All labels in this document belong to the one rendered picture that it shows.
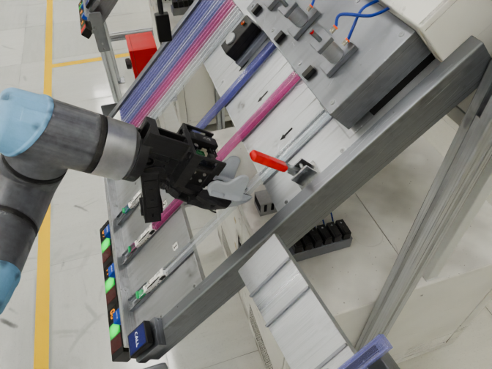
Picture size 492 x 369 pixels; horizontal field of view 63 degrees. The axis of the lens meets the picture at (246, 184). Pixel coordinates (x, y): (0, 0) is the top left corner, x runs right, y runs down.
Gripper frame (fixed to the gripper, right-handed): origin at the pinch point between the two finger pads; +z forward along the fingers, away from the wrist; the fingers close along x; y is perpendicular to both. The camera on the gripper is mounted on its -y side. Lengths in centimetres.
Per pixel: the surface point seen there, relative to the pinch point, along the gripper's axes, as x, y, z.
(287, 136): 2.8, 11.4, 2.7
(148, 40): 96, -17, 8
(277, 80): 14.3, 15.2, 3.3
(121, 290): 3.1, -32.2, -6.2
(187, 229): 4.2, -13.9, -1.3
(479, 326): -7, -27, 129
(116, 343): -3.4, -40.2, -4.5
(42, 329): 43, -116, 3
